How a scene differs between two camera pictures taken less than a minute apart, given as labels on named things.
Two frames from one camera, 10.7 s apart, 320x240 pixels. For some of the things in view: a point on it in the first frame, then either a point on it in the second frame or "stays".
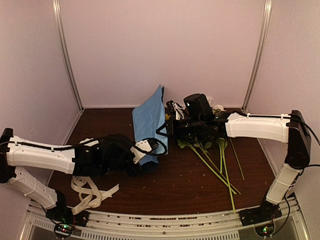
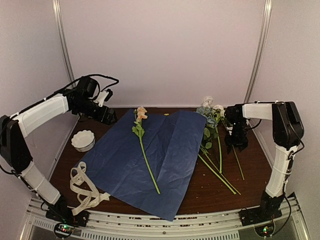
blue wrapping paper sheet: x=147 y=118 to x=117 y=168
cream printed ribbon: x=89 y=196 stays
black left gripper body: x=114 y=167 to x=87 y=109
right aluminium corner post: x=267 y=10 stays
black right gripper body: x=194 y=126 to x=239 y=138
